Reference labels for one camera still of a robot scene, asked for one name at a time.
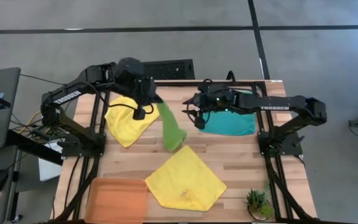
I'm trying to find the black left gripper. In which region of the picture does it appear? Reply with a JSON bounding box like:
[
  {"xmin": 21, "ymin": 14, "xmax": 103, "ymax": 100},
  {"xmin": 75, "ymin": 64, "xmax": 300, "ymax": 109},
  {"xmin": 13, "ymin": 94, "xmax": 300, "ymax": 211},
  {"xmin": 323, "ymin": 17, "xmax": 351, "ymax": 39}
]
[{"xmin": 134, "ymin": 76, "xmax": 165, "ymax": 106}]

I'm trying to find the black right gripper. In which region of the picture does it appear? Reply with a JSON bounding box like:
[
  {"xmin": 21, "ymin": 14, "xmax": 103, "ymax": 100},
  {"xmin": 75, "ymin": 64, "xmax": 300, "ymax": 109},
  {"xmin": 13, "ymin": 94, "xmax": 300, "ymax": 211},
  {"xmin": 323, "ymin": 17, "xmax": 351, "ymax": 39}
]
[{"xmin": 182, "ymin": 83, "xmax": 237, "ymax": 124}]

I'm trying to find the green microfiber towel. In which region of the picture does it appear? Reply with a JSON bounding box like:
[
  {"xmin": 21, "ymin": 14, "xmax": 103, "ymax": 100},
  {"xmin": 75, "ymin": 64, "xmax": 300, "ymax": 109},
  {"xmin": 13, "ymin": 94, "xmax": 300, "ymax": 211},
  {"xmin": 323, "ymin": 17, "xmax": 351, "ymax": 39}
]
[{"xmin": 157, "ymin": 100, "xmax": 188, "ymax": 152}]

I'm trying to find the teal microfiber towel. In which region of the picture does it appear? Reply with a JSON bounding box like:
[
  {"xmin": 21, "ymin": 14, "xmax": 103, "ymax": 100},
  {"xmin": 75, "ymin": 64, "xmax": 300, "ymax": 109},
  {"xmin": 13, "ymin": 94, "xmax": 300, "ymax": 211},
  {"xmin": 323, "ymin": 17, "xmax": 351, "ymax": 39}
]
[{"xmin": 197, "ymin": 89, "xmax": 257, "ymax": 137}]

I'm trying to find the small yellow microfiber towel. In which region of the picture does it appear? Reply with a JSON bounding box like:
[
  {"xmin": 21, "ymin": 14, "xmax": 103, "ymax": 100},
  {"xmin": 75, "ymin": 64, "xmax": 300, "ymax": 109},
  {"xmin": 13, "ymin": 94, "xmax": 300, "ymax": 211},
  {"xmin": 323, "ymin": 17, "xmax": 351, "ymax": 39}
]
[{"xmin": 104, "ymin": 95, "xmax": 160, "ymax": 148}]

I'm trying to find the large yellow microfiber towel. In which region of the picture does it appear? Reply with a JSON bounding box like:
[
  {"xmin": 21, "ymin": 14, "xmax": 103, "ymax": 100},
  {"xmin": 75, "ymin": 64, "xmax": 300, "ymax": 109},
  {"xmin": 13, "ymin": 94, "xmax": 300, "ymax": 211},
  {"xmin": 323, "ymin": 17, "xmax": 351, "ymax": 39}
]
[{"xmin": 144, "ymin": 145, "xmax": 227, "ymax": 212}]

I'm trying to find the black perforated computer case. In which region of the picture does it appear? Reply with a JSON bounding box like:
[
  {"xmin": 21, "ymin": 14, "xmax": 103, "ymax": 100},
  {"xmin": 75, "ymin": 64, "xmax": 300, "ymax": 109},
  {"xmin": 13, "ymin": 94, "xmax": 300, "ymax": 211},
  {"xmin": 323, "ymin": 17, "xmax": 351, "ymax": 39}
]
[{"xmin": 143, "ymin": 58, "xmax": 196, "ymax": 81}]

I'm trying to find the orange plastic tray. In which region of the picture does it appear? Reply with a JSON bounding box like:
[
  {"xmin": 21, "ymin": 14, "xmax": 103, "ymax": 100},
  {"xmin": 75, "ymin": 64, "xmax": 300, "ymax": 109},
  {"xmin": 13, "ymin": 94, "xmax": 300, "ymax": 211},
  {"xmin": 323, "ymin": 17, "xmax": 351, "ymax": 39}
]
[{"xmin": 84, "ymin": 177, "xmax": 149, "ymax": 224}]

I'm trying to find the small potted green plant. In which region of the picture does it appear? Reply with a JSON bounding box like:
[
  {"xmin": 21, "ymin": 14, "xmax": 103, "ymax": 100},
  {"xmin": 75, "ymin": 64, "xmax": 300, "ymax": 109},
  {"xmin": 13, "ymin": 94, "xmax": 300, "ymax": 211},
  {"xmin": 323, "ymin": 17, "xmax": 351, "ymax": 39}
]
[{"xmin": 246, "ymin": 180, "xmax": 275, "ymax": 222}]

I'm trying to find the white paper sheet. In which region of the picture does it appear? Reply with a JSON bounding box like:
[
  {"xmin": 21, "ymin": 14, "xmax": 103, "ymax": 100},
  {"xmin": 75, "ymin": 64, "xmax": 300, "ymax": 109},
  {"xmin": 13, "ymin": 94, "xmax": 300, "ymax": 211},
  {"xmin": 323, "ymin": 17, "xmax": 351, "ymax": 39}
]
[{"xmin": 38, "ymin": 139, "xmax": 63, "ymax": 182}]

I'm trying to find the black desk beam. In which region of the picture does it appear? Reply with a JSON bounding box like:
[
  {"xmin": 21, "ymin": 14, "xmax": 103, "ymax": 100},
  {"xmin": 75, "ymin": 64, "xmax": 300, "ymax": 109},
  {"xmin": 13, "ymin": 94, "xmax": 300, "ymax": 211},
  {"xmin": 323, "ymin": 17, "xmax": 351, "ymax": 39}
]
[{"xmin": 6, "ymin": 129, "xmax": 63, "ymax": 166}]

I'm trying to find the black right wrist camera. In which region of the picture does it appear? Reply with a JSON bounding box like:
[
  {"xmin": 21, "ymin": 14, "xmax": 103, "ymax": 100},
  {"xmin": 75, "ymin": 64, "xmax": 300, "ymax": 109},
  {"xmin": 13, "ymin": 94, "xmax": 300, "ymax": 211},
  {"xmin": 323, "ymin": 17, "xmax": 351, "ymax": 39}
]
[{"xmin": 194, "ymin": 113, "xmax": 206, "ymax": 130}]

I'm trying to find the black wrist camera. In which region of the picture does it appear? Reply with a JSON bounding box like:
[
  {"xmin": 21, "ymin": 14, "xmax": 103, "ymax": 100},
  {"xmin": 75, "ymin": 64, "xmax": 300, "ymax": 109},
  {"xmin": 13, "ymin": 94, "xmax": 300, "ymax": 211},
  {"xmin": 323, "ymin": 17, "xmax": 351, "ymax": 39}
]
[
  {"xmin": 194, "ymin": 113, "xmax": 206, "ymax": 130},
  {"xmin": 132, "ymin": 105, "xmax": 147, "ymax": 121}
]

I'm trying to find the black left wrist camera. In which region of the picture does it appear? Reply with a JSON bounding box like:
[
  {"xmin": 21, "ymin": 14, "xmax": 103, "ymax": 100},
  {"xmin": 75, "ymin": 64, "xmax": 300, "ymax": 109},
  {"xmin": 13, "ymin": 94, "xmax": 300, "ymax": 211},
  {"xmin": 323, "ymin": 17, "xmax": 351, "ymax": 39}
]
[{"xmin": 132, "ymin": 105, "xmax": 147, "ymax": 121}]

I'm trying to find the black metal table frame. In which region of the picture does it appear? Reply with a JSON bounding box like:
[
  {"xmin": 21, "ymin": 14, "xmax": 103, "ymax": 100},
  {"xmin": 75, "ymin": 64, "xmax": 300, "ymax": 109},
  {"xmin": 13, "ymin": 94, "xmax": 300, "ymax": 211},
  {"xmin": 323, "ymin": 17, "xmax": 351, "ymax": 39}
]
[{"xmin": 53, "ymin": 80, "xmax": 318, "ymax": 224}]

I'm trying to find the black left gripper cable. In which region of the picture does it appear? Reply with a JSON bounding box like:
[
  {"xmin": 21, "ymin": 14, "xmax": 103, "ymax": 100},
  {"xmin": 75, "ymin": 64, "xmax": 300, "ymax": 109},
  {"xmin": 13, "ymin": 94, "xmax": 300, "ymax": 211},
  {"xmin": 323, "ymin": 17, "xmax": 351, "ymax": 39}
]
[{"xmin": 104, "ymin": 93, "xmax": 155, "ymax": 115}]

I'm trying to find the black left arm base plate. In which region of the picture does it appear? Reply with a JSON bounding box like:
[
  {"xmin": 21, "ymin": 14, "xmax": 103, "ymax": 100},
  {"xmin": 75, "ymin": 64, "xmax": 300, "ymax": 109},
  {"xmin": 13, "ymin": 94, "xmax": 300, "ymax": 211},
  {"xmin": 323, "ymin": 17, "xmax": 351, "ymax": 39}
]
[{"xmin": 61, "ymin": 132, "xmax": 107, "ymax": 158}]

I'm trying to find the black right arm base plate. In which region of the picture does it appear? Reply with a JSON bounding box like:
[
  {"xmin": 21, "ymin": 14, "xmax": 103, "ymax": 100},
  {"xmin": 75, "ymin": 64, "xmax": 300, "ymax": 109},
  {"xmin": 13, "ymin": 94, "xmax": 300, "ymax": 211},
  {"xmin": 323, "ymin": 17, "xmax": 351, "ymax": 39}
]
[{"xmin": 257, "ymin": 130, "xmax": 303, "ymax": 157}]

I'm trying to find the thin black floor cable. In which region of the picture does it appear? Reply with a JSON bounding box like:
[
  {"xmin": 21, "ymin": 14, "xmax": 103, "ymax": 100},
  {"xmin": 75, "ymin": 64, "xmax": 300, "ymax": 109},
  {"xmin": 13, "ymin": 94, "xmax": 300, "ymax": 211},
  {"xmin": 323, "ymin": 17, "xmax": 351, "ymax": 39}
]
[{"xmin": 19, "ymin": 73, "xmax": 67, "ymax": 86}]

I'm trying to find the black cable bundle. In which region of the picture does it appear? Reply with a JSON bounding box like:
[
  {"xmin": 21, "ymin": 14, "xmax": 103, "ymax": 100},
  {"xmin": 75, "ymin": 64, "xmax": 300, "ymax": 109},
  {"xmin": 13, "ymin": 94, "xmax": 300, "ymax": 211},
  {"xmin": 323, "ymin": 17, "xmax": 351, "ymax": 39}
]
[{"xmin": 11, "ymin": 111, "xmax": 71, "ymax": 144}]

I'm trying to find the yellow cable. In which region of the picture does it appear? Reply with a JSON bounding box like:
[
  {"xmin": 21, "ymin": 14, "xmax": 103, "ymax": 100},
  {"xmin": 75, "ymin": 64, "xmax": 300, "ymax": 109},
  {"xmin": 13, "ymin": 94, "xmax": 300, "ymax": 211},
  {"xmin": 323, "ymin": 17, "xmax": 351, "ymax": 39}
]
[{"xmin": 17, "ymin": 110, "xmax": 43, "ymax": 134}]

